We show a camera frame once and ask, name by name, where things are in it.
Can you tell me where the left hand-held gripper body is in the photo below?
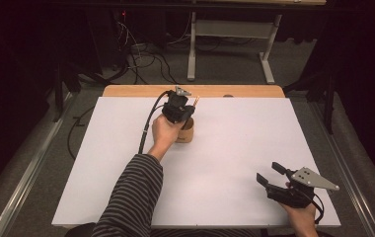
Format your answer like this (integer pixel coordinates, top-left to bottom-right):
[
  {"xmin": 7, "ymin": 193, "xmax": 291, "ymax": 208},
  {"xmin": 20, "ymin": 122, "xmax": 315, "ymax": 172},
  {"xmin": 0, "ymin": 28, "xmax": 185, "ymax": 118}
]
[{"xmin": 161, "ymin": 85, "xmax": 197, "ymax": 125}]

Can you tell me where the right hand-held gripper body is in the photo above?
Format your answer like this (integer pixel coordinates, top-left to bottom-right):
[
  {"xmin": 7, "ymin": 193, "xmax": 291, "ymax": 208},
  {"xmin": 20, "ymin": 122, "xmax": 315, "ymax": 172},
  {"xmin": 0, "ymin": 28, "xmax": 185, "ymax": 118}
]
[{"xmin": 263, "ymin": 166, "xmax": 340, "ymax": 209}]

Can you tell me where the tan pen holder with bear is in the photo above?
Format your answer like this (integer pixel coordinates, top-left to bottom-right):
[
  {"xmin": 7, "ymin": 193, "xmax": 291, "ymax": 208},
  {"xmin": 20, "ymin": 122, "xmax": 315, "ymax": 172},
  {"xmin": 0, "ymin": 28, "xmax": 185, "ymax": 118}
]
[{"xmin": 175, "ymin": 117, "xmax": 195, "ymax": 144}]

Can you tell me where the person's right hand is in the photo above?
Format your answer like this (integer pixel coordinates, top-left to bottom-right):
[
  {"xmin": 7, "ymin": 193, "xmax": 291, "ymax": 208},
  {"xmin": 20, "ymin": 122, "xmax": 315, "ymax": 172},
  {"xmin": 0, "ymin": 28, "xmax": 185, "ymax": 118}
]
[{"xmin": 279, "ymin": 199, "xmax": 320, "ymax": 237}]

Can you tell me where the person's left hand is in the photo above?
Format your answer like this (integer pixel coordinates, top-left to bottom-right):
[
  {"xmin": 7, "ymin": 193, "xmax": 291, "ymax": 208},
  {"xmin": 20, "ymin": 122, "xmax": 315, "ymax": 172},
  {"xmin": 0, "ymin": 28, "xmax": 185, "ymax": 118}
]
[{"xmin": 151, "ymin": 113, "xmax": 185, "ymax": 154}]

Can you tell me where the black metal stand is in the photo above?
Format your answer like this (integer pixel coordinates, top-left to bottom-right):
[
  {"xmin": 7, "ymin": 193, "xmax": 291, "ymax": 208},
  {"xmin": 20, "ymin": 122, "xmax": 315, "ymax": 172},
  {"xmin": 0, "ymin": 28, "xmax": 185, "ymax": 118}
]
[
  {"xmin": 282, "ymin": 70, "xmax": 337, "ymax": 134},
  {"xmin": 51, "ymin": 62, "xmax": 111, "ymax": 122}
]

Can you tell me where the right hand-held gripper black cable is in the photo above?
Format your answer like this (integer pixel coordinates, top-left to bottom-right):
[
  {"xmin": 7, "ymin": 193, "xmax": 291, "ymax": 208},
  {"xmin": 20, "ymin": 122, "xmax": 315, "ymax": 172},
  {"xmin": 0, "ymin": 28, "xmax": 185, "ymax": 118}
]
[{"xmin": 311, "ymin": 193, "xmax": 326, "ymax": 225}]

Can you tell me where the hand-held gripper black cable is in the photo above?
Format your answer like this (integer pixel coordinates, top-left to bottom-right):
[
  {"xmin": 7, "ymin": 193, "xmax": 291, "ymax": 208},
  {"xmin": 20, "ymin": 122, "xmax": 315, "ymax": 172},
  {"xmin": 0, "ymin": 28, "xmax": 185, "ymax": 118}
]
[
  {"xmin": 311, "ymin": 193, "xmax": 326, "ymax": 225},
  {"xmin": 138, "ymin": 90, "xmax": 174, "ymax": 155}
]

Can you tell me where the left hand-held gripper black cable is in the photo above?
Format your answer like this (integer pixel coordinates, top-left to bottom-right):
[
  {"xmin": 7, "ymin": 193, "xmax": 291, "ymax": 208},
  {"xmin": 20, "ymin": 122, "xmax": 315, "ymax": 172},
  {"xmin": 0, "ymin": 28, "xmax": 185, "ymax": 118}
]
[{"xmin": 138, "ymin": 90, "xmax": 174, "ymax": 155}]

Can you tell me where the metal floor rail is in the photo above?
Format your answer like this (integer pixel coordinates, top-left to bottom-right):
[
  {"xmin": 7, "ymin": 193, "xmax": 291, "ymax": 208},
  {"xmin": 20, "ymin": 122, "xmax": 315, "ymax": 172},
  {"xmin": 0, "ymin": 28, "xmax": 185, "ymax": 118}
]
[
  {"xmin": 0, "ymin": 92, "xmax": 75, "ymax": 237},
  {"xmin": 308, "ymin": 98, "xmax": 375, "ymax": 237}
]

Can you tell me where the tangle of black white cables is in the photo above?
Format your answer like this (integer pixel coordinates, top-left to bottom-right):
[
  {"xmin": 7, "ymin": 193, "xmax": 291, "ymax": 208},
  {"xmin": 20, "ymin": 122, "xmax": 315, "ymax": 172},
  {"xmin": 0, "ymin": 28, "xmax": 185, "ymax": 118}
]
[{"xmin": 111, "ymin": 19, "xmax": 193, "ymax": 85}]

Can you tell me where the white frame desk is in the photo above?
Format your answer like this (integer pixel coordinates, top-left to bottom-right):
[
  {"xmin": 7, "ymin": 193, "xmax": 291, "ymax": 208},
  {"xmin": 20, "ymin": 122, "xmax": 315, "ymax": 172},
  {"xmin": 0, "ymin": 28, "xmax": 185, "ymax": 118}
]
[{"xmin": 187, "ymin": 0, "xmax": 328, "ymax": 85}]

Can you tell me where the thin black cable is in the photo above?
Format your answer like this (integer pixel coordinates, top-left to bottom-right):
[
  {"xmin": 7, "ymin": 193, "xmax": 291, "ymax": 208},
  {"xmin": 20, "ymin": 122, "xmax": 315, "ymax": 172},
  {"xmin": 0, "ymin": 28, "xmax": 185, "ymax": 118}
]
[{"xmin": 66, "ymin": 105, "xmax": 96, "ymax": 161}]

